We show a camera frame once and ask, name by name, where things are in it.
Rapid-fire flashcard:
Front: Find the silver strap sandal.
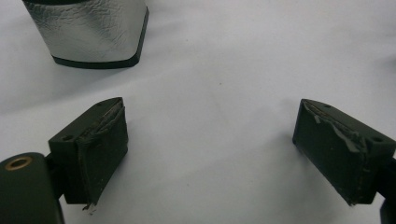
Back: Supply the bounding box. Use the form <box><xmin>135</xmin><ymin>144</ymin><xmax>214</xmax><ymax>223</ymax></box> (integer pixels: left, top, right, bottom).
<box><xmin>21</xmin><ymin>0</ymin><xmax>150</xmax><ymax>70</ymax></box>

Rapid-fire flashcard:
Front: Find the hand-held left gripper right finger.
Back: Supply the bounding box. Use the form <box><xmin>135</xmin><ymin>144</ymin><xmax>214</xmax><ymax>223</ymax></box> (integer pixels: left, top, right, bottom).
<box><xmin>291</xmin><ymin>98</ymin><xmax>396</xmax><ymax>206</ymax></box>

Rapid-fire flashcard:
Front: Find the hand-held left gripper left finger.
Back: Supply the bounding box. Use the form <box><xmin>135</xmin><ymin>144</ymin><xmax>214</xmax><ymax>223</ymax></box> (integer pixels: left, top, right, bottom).
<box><xmin>48</xmin><ymin>96</ymin><xmax>130</xmax><ymax>205</ymax></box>

